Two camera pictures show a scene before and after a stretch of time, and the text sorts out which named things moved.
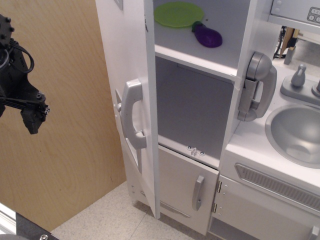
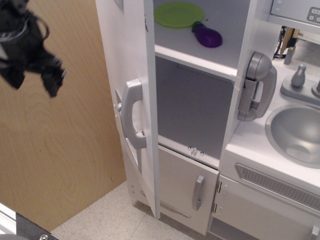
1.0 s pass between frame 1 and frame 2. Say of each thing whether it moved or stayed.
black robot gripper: moved
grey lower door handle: stayed
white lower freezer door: stayed
